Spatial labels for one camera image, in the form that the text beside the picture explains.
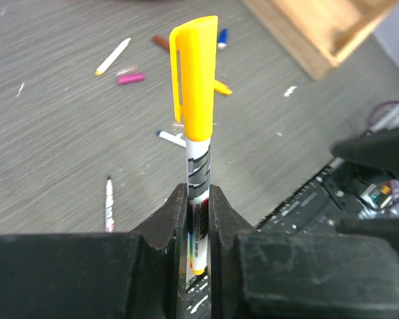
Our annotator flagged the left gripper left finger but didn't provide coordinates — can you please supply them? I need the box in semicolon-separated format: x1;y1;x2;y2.
0;184;188;318

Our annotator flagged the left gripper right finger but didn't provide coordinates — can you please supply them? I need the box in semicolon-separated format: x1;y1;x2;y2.
209;186;399;318

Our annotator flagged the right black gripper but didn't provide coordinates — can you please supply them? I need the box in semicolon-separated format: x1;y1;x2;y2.
331;127;399;181

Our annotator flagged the brown marker pen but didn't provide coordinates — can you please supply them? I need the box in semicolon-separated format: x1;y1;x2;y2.
105;175;114;233

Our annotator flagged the yellow pen cap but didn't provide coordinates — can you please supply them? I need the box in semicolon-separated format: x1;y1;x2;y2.
169;15;218;142

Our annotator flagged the brown pen cap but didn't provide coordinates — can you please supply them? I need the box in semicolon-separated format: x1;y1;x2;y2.
152;35;170;53

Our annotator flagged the yellow marker pen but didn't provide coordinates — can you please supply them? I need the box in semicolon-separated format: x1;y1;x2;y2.
186;139;211;276

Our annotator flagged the blue marker pen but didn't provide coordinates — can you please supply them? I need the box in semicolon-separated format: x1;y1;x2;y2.
156;130;186;148

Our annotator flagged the magenta pen cap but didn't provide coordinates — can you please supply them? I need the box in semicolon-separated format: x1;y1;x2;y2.
117;72;146;85

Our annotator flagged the blue pen cap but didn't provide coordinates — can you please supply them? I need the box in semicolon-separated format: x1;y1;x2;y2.
217;29;228;50

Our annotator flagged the white yellow-tipped pen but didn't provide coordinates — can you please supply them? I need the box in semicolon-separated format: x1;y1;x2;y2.
94;37;132;76

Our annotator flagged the wooden clothes rack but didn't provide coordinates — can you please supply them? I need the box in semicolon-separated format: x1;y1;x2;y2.
243;0;399;81

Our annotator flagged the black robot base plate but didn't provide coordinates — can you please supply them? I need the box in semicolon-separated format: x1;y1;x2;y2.
257;159;399;235

